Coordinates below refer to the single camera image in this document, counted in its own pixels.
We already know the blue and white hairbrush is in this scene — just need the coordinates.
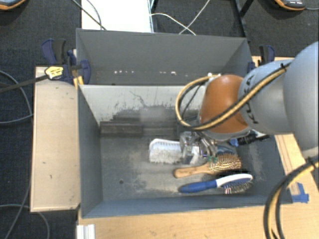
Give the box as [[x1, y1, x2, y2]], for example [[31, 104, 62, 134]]
[[177, 173, 254, 195]]

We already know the grey metal bin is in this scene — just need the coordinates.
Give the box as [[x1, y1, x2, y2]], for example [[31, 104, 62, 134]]
[[75, 28, 293, 219]]

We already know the pale wood board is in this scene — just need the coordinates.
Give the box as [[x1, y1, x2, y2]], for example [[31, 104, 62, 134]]
[[30, 66, 82, 213]]

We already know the wooden hairbrush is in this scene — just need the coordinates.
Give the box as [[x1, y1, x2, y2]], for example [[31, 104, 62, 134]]
[[173, 153, 242, 179]]

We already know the white bristle brush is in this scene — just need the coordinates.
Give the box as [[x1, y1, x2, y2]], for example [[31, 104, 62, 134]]
[[149, 138, 184, 164]]

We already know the small blue object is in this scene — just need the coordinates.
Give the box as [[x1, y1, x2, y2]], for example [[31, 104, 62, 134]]
[[216, 137, 239, 156]]

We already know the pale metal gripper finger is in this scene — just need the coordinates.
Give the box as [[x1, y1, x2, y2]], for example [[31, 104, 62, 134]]
[[182, 145, 201, 165], [179, 131, 198, 146]]

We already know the black cylinder on white bracket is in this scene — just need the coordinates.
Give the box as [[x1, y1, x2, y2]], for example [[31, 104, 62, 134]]
[[236, 131, 271, 145]]

